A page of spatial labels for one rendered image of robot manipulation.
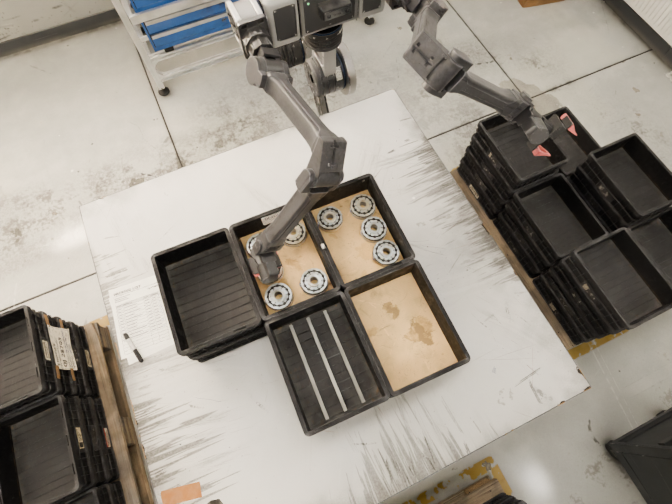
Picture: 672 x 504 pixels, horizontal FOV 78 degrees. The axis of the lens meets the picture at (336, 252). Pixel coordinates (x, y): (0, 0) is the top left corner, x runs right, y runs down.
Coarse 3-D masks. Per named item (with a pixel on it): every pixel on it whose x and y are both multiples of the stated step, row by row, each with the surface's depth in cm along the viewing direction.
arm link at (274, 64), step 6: (264, 48) 116; (270, 48) 118; (258, 54) 117; (264, 54) 115; (270, 54) 116; (276, 54) 118; (270, 60) 116; (276, 60) 118; (270, 66) 115; (276, 66) 117; (282, 66) 118; (282, 72) 118
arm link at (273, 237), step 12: (300, 180) 104; (312, 180) 102; (300, 192) 105; (312, 192) 107; (324, 192) 109; (288, 204) 116; (300, 204) 112; (312, 204) 112; (276, 216) 123; (288, 216) 117; (300, 216) 117; (276, 228) 124; (288, 228) 122; (264, 240) 129; (276, 240) 127; (264, 252) 132
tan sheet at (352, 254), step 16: (368, 192) 173; (320, 208) 170; (352, 224) 168; (336, 240) 165; (352, 240) 165; (336, 256) 162; (352, 256) 162; (368, 256) 162; (400, 256) 162; (352, 272) 160; (368, 272) 160
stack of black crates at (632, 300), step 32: (576, 256) 187; (608, 256) 199; (640, 256) 190; (544, 288) 222; (576, 288) 198; (608, 288) 193; (640, 288) 193; (576, 320) 208; (608, 320) 187; (640, 320) 177
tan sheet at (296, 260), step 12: (288, 252) 163; (300, 252) 163; (312, 252) 163; (288, 264) 161; (300, 264) 161; (312, 264) 161; (288, 276) 159; (300, 276) 159; (264, 288) 158; (300, 288) 158; (300, 300) 156
